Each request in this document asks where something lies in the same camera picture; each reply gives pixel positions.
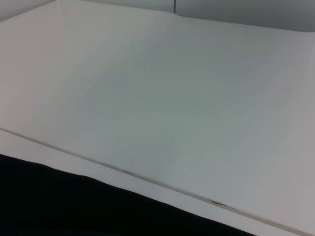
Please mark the black t-shirt with FREE print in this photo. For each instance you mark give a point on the black t-shirt with FREE print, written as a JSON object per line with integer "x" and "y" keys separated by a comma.
{"x": 86, "y": 204}

